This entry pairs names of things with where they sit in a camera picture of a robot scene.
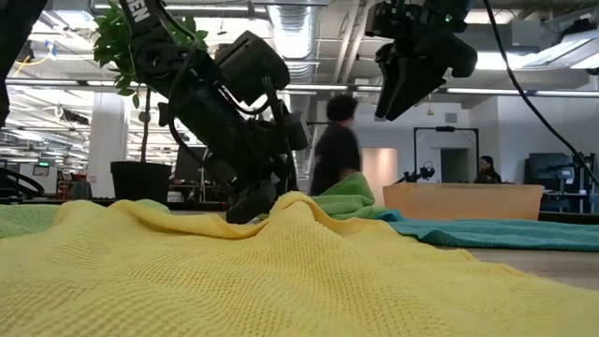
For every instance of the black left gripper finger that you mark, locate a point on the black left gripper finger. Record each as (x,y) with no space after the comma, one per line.
(252,201)

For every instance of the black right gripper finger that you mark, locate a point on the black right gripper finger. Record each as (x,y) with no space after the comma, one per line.
(412,86)
(384,84)

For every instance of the yellow microfiber towel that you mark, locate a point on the yellow microfiber towel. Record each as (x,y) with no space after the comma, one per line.
(281,281)

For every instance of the green microfiber towel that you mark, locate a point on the green microfiber towel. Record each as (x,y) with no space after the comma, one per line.
(23,220)
(348,196)

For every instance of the teal microfiber towel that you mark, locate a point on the teal microfiber towel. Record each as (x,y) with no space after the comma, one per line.
(491,234)

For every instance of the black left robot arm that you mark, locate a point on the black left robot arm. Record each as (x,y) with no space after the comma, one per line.
(154,56)

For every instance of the black computer monitor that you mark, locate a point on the black computer monitor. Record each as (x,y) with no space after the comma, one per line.
(187,164)

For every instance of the person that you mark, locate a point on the person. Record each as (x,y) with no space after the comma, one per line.
(337,150)
(487,171)

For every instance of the pale lit door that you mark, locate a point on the pale lit door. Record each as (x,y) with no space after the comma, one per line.
(381,168)

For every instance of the black plant pot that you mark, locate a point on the black plant pot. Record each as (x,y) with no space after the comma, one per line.
(140,182)

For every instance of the orange translucent plastic bin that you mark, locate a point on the orange translucent plastic bin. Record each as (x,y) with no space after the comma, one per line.
(463,201)

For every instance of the green leafy indoor tree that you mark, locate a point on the green leafy indoor tree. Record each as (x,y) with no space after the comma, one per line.
(112,47)

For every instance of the dark monitor on stand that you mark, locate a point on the dark monitor on stand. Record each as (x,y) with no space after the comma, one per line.
(550,171)

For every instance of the black metal gantry frame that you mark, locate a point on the black metal gantry frame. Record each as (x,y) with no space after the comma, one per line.
(444,128)

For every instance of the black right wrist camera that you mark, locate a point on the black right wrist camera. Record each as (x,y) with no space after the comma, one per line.
(393,19)

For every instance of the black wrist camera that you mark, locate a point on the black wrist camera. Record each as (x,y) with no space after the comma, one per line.
(252,65)
(393,19)

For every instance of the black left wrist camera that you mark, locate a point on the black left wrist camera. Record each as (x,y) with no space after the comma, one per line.
(252,65)

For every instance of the silver round ventilation duct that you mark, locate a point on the silver round ventilation duct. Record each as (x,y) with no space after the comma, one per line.
(295,28)

